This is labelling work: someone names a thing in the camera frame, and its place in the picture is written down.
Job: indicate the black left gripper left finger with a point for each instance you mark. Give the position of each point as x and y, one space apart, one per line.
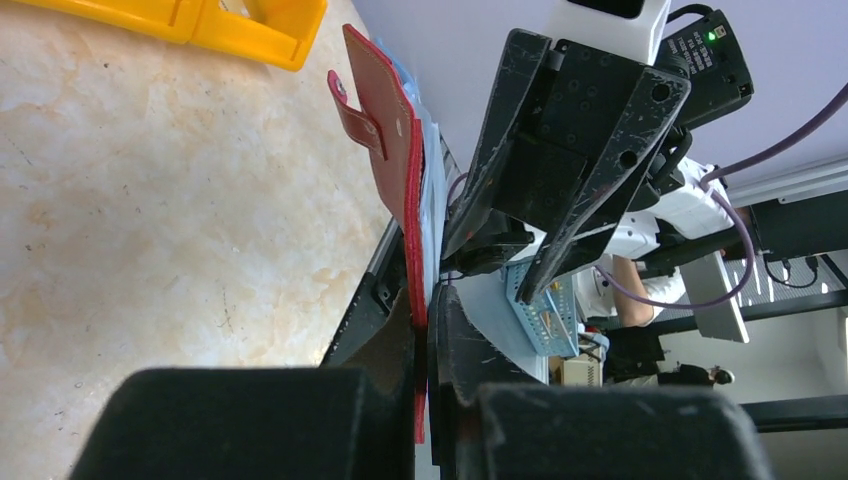
351 421

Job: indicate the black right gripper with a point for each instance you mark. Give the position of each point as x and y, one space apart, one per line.
565 140

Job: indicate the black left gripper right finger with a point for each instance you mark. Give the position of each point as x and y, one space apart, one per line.
489 419

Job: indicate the red card holder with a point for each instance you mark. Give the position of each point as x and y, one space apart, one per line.
385 123

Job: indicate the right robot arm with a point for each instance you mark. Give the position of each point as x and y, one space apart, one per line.
688 219

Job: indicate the blue perforated basket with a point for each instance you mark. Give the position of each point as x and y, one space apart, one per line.
550 319

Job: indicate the seated person white shirt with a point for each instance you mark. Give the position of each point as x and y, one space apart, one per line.
615 288

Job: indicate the grey monitor stand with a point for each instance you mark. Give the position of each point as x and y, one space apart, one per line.
706 279

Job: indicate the yellow plastic bin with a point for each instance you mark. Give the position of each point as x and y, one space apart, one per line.
277 32

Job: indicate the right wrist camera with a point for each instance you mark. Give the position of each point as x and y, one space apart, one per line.
720 79

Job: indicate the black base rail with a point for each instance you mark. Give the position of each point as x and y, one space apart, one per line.
373 298

